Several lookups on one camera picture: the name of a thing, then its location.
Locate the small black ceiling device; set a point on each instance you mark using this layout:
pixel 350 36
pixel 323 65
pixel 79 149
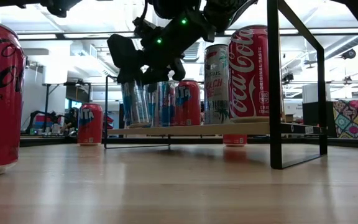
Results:
pixel 287 77

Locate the black overhead beam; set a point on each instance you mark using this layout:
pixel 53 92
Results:
pixel 73 34

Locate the orange Fanta soda can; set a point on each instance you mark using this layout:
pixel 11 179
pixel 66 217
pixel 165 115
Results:
pixel 235 140
pixel 90 127
pixel 188 105

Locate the black aluminium rig frame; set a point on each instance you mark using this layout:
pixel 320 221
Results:
pixel 48 141

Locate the black background robot arm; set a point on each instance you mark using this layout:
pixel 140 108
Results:
pixel 70 119

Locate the black cabinet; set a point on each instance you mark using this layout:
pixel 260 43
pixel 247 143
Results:
pixel 311 115

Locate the red Star Wars Coca-Cola can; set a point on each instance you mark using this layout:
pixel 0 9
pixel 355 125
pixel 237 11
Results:
pixel 247 77

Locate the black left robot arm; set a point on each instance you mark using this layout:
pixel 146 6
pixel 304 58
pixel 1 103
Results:
pixel 57 7

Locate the blue silver Red Bull can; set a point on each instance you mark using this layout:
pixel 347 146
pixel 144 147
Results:
pixel 156 107
pixel 168 105
pixel 135 105

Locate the colourful patterned cloth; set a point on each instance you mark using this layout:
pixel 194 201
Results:
pixel 353 119

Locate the black ceiling fixture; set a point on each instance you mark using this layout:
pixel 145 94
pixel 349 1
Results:
pixel 349 54

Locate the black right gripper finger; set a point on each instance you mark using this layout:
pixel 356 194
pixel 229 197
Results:
pixel 128 74
pixel 155 77

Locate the white Celsius slim can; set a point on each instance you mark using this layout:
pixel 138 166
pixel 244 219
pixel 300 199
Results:
pixel 216 93

